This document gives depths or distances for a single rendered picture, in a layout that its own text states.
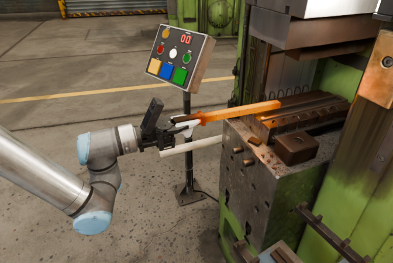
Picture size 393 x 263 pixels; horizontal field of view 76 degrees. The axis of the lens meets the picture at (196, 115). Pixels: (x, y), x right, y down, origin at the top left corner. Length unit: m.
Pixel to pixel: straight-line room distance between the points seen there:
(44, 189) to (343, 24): 0.94
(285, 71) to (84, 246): 1.53
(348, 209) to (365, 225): 0.06
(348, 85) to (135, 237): 1.47
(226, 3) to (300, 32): 4.95
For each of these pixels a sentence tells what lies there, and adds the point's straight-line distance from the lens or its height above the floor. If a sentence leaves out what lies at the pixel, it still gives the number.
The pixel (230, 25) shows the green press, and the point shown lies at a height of 0.27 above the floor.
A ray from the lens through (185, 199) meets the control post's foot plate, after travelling 1.94.
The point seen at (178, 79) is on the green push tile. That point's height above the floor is 1.00.
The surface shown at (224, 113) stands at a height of 1.05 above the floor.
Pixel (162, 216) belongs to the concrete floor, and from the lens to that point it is 1.87.
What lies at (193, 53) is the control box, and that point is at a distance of 1.23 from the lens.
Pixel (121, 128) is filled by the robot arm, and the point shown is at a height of 1.07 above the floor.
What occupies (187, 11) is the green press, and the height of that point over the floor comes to 0.56.
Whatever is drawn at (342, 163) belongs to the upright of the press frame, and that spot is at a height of 0.95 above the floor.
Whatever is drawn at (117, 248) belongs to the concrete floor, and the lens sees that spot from 1.80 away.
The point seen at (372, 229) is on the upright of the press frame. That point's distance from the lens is 0.97.
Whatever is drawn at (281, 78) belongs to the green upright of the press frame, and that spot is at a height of 1.04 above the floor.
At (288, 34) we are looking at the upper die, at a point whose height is 1.31.
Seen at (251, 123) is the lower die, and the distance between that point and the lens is 1.02.
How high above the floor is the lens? 1.50
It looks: 32 degrees down
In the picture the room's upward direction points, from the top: straight up
